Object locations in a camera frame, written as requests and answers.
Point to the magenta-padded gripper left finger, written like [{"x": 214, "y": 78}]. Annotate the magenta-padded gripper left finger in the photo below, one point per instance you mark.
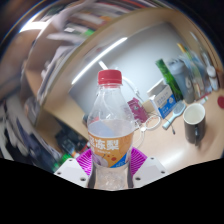
[{"x": 71, "y": 171}]

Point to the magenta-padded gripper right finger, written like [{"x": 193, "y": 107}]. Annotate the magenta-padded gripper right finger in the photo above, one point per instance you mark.
[{"x": 150, "y": 171}]

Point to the clear drink bottle red cap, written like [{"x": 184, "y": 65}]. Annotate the clear drink bottle red cap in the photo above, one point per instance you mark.
[{"x": 110, "y": 140}]

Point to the black mug white inside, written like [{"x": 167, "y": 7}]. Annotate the black mug white inside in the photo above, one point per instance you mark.
[{"x": 193, "y": 130}]

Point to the light blue hairbrush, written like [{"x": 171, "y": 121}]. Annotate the light blue hairbrush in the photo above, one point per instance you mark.
[{"x": 176, "y": 111}]

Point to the white and blue carton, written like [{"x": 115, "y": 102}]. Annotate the white and blue carton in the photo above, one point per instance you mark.
[{"x": 165, "y": 101}]

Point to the tall green box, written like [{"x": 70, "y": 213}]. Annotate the tall green box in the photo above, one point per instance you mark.
[{"x": 168, "y": 78}]

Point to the white LED bar lamp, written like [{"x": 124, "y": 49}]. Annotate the white LED bar lamp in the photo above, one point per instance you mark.
[{"x": 100, "y": 60}]

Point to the ceiling tube light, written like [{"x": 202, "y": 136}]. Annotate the ceiling tube light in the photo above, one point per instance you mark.
[{"x": 31, "y": 26}]

